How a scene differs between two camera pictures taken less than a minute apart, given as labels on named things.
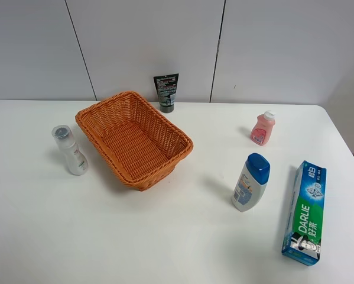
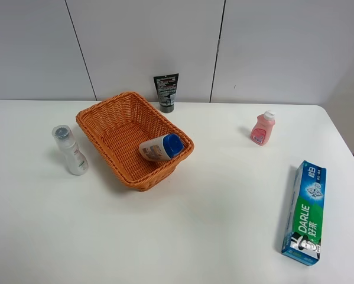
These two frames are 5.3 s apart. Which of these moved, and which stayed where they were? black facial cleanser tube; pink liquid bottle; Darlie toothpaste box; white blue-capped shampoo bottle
Moved: white blue-capped shampoo bottle
Stayed: Darlie toothpaste box; pink liquid bottle; black facial cleanser tube
